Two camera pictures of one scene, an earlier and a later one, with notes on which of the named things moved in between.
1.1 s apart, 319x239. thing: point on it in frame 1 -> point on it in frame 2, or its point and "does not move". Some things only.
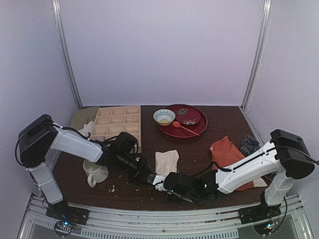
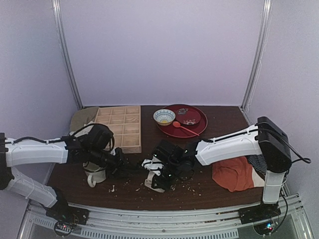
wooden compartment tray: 110,121 does not move
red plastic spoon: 177,124 does not move
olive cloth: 83,116 does not move
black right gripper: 170,193 -> 159,175
